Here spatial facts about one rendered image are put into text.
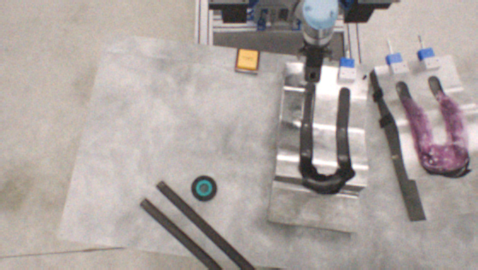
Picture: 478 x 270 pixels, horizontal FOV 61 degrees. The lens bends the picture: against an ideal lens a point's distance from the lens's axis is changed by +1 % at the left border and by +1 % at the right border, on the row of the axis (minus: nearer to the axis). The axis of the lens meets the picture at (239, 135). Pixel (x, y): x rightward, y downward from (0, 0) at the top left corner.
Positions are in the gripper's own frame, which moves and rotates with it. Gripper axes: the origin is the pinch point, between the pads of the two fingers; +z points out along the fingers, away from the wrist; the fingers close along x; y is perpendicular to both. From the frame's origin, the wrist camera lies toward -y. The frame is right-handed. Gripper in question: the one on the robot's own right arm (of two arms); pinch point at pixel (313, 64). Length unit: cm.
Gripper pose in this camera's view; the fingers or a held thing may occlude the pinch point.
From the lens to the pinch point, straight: 126.2
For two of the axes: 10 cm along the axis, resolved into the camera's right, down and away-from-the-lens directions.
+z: 1.4, 1.4, 9.8
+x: -9.8, -1.0, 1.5
